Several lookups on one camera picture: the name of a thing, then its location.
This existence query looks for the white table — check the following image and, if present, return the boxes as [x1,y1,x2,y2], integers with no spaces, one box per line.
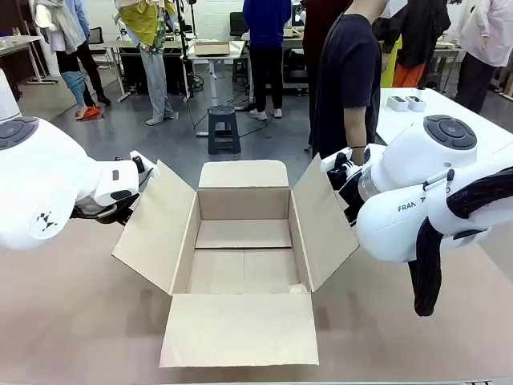
[374,87,513,148]

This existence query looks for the black tripod stand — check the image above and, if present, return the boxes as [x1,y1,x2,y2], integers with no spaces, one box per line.
[175,0,198,102]

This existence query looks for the person in navy t-shirt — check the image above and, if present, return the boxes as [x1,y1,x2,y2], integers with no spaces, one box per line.
[310,0,390,161]

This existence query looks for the brown cardboard box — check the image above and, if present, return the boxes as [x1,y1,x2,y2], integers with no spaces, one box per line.
[111,152,361,369]

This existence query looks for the long grey work table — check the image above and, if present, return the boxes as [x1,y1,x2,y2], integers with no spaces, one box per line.
[103,38,189,102]

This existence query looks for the grey desk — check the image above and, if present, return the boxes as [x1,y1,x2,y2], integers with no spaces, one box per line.
[0,34,59,86]

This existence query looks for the black plastic stool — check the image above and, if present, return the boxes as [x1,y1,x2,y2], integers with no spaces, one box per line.
[207,104,242,156]

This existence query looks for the orange fabric on floor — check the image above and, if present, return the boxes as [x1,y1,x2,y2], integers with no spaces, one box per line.
[75,104,103,121]

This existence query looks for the person with yellow skirt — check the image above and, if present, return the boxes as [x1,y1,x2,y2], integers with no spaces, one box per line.
[378,34,403,89]

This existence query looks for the person in maroon clothes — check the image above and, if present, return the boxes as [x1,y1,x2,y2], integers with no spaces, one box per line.
[302,0,336,149]

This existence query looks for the black mesh office chair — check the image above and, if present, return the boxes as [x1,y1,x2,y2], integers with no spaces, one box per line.
[87,26,115,70]

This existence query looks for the flat cardboard tray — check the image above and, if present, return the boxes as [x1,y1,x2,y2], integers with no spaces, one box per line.
[194,39,232,57]

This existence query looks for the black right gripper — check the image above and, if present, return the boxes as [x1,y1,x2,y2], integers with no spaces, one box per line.
[327,168,364,228]

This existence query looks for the person's left forearm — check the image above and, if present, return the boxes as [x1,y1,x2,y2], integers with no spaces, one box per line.
[345,106,368,149]

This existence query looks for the person in blue sweater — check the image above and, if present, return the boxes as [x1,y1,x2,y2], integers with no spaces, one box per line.
[242,0,293,121]

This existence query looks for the person in pink shirt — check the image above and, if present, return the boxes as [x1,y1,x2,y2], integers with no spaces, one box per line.
[455,0,513,114]

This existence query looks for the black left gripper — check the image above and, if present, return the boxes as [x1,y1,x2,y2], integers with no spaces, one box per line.
[70,194,139,225]

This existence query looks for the white desk with legs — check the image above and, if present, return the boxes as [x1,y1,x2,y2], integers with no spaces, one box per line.
[182,39,246,107]

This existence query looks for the figure with orange trousers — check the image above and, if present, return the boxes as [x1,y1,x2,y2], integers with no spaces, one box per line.
[372,0,453,89]

